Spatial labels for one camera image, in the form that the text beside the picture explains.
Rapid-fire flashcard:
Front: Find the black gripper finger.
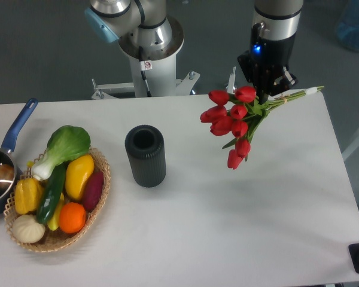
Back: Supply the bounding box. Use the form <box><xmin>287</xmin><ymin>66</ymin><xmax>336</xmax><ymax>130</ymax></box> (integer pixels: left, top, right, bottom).
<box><xmin>256</xmin><ymin>85</ymin><xmax>269</xmax><ymax>105</ymax></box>
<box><xmin>272</xmin><ymin>71</ymin><xmax>297</xmax><ymax>96</ymax></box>

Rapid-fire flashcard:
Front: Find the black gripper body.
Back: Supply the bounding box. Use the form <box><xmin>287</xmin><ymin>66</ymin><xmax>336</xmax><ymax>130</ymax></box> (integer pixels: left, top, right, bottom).
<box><xmin>238</xmin><ymin>23</ymin><xmax>295</xmax><ymax>94</ymax></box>

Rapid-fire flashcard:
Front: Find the red tulip bouquet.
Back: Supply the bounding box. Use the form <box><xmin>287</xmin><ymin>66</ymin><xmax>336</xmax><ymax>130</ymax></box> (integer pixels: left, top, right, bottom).
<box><xmin>200</xmin><ymin>86</ymin><xmax>324</xmax><ymax>170</ymax></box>

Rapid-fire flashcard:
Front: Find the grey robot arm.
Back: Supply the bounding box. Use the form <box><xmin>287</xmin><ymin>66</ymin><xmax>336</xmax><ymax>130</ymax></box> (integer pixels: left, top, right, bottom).
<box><xmin>85</xmin><ymin>1</ymin><xmax>303</xmax><ymax>102</ymax></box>

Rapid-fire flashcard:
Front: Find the blue mesh container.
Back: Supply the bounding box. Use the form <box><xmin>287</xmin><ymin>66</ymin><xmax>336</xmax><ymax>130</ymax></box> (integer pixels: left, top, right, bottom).
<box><xmin>335</xmin><ymin>1</ymin><xmax>359</xmax><ymax>52</ymax></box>

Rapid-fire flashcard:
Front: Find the dark grey ribbed vase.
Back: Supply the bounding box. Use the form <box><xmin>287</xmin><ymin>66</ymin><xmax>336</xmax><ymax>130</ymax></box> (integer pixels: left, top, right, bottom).
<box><xmin>124</xmin><ymin>125</ymin><xmax>166</xmax><ymax>188</ymax></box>

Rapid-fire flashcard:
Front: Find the purple sweet potato toy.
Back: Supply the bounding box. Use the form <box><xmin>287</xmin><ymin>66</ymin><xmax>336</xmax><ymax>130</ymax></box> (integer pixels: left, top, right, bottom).
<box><xmin>82</xmin><ymin>171</ymin><xmax>104</xmax><ymax>212</ymax></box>

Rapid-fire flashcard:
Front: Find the yellow mango toy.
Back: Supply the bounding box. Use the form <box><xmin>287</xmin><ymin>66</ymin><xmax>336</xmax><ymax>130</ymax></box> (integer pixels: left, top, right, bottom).
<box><xmin>65</xmin><ymin>154</ymin><xmax>95</xmax><ymax>201</ymax></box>

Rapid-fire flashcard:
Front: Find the green bok choy toy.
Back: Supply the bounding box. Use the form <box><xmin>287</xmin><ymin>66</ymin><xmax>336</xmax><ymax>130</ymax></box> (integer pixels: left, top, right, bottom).
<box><xmin>31</xmin><ymin>125</ymin><xmax>91</xmax><ymax>181</ymax></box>

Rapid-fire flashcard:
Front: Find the orange toy fruit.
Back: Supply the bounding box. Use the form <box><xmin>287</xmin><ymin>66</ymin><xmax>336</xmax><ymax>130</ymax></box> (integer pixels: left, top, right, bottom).
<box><xmin>59</xmin><ymin>202</ymin><xmax>86</xmax><ymax>234</ymax></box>

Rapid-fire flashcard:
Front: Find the green cucumber toy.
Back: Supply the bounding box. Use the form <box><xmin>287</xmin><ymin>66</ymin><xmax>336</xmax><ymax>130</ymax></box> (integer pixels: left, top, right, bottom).
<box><xmin>36</xmin><ymin>163</ymin><xmax>66</xmax><ymax>225</ymax></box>

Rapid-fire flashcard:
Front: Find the yellow banana toy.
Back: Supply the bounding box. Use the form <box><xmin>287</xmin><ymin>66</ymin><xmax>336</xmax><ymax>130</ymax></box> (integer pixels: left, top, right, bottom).
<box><xmin>47</xmin><ymin>193</ymin><xmax>65</xmax><ymax>231</ymax></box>

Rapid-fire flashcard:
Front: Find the yellow bell pepper toy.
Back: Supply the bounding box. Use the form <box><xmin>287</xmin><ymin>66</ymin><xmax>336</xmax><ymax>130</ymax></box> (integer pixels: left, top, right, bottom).
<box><xmin>14</xmin><ymin>178</ymin><xmax>44</xmax><ymax>215</ymax></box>

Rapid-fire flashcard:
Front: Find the woven wicker basket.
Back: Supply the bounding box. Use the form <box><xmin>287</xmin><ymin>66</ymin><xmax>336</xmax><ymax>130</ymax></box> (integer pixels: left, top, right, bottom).
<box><xmin>3</xmin><ymin>147</ymin><xmax>111</xmax><ymax>253</ymax></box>

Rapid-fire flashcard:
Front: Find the white steamed bun toy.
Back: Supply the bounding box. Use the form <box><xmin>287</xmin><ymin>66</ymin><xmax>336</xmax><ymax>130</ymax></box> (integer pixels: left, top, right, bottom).
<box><xmin>12</xmin><ymin>215</ymin><xmax>45</xmax><ymax>243</ymax></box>

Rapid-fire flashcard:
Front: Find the brown bread toy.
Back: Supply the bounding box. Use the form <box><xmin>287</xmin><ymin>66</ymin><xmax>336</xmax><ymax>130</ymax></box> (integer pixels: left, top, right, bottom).
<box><xmin>0</xmin><ymin>164</ymin><xmax>14</xmax><ymax>190</ymax></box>

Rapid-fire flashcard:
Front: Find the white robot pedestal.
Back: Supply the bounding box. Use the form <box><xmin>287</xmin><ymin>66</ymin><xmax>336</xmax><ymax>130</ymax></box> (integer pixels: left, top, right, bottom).
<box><xmin>92</xmin><ymin>16</ymin><xmax>200</xmax><ymax>100</ymax></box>

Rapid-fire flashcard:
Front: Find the blue handled saucepan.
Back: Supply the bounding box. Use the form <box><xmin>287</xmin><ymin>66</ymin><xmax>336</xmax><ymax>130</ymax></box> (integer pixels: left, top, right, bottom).
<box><xmin>0</xmin><ymin>98</ymin><xmax>38</xmax><ymax>213</ymax></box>

